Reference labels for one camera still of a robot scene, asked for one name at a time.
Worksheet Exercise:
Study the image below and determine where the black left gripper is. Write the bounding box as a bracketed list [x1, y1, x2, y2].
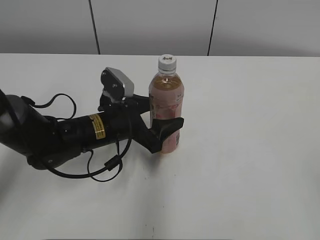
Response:
[98, 94, 184, 153]

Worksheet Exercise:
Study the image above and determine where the pink label tea bottle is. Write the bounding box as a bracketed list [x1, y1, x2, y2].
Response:
[148, 69, 186, 155]

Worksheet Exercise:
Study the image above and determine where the white bottle cap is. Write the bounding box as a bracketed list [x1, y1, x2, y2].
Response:
[158, 54, 177, 75]

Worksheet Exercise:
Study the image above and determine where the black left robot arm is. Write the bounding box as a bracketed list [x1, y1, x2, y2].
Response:
[0, 90, 184, 170]

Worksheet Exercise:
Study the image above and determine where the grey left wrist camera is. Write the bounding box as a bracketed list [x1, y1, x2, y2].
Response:
[100, 67, 135, 103]

